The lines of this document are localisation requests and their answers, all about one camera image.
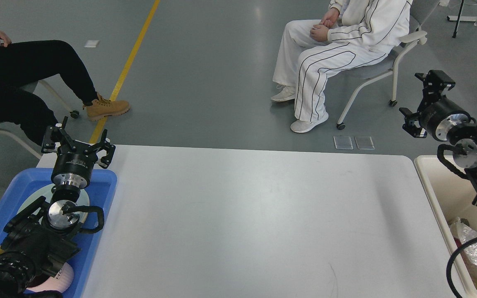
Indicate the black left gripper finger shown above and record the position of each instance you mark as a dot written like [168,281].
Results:
[102,152]
[57,140]

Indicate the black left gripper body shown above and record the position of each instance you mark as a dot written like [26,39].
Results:
[73,169]

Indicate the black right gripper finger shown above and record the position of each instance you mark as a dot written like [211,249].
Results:
[435,83]
[410,124]

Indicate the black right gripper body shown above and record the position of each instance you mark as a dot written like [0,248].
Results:
[439,117]

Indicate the aluminium foil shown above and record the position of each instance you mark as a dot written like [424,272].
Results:
[463,233]

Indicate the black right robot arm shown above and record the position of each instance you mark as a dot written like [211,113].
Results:
[459,153]

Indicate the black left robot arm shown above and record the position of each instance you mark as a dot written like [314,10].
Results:
[39,239]

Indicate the blue plastic tray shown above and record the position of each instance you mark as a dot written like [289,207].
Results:
[100,192]

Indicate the tan work boot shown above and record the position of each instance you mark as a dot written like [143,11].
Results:
[101,107]

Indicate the black tripod stand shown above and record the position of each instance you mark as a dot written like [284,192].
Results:
[466,16]

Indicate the right clear floor plate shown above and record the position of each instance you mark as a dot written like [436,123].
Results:
[364,142]

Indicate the clear floor plate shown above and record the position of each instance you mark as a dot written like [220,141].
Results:
[364,142]
[343,142]

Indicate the white office chair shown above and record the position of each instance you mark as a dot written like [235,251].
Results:
[419,13]

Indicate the left clear floor plate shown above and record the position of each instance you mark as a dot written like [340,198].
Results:
[343,142]

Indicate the beige plastic bin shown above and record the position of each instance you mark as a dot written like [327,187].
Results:
[450,198]

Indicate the seated person in black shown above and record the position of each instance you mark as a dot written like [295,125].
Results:
[23,63]

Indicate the person in white clothes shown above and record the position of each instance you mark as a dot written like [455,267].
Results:
[351,34]

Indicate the white paper scrap on floor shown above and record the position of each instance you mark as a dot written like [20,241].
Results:
[91,43]

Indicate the pink HOME mug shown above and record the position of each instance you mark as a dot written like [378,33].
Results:
[60,282]

